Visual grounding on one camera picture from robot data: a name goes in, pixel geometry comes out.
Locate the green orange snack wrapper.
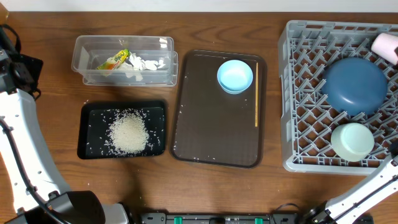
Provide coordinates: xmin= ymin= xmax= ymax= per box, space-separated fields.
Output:
xmin=96 ymin=49 xmax=130 ymax=70

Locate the white tissue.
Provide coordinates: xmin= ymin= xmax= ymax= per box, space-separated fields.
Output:
xmin=118 ymin=52 xmax=165 ymax=71

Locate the pile of white rice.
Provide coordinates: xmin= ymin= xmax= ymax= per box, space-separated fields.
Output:
xmin=104 ymin=109 xmax=162 ymax=157

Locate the light blue small bowl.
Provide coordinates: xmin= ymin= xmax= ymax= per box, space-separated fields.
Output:
xmin=217 ymin=60 xmax=254 ymax=95

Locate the wooden chopstick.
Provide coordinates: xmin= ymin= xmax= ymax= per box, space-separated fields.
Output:
xmin=255 ymin=62 xmax=259 ymax=127

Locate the dark blue plate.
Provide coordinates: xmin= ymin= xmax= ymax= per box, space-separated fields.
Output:
xmin=321 ymin=57 xmax=387 ymax=116

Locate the mint green bowl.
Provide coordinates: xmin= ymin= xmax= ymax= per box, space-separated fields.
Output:
xmin=331 ymin=123 xmax=374 ymax=162

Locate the pink plastic cup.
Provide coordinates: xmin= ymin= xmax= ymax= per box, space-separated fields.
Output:
xmin=371 ymin=33 xmax=397 ymax=65

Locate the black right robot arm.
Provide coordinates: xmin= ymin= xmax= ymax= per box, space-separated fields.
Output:
xmin=300 ymin=153 xmax=397 ymax=224

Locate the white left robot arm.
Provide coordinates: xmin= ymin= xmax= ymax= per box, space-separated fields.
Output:
xmin=1 ymin=24 xmax=131 ymax=223

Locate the clear plastic waste bin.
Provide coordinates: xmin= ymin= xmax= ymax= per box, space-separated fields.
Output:
xmin=72 ymin=35 xmax=178 ymax=86

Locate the black waste tray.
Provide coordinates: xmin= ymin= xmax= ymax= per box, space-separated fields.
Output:
xmin=77 ymin=100 xmax=165 ymax=159

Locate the grey plastic dishwasher rack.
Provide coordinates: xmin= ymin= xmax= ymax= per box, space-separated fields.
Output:
xmin=278 ymin=20 xmax=397 ymax=175

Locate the dark brown serving tray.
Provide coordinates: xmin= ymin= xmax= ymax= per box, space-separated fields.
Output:
xmin=171 ymin=50 xmax=267 ymax=169

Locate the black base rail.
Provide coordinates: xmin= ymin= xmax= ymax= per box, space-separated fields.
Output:
xmin=140 ymin=213 xmax=299 ymax=224

